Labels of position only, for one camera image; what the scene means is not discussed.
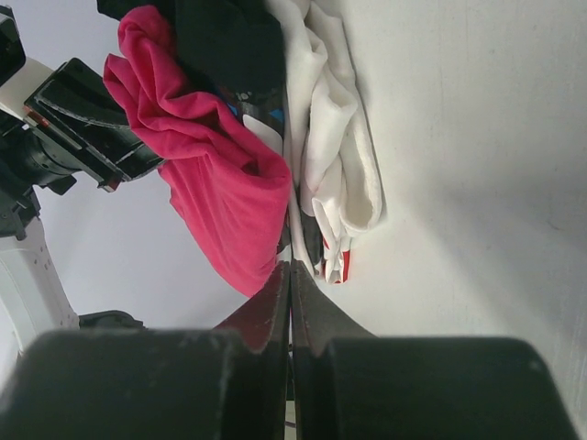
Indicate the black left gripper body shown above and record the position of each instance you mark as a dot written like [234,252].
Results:
[29,156]

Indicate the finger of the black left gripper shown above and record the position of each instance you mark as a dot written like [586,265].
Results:
[74,107]

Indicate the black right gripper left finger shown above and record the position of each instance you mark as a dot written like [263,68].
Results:
[226,383]

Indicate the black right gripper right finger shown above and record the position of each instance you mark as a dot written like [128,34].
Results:
[352,384]

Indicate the black t shirt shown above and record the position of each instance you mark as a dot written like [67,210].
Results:
[231,49]

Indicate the pink t shirt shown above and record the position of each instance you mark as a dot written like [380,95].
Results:
[229,188]

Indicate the white red shirt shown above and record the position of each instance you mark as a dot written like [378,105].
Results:
[337,192]

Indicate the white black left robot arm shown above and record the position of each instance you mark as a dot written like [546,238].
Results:
[31,291]

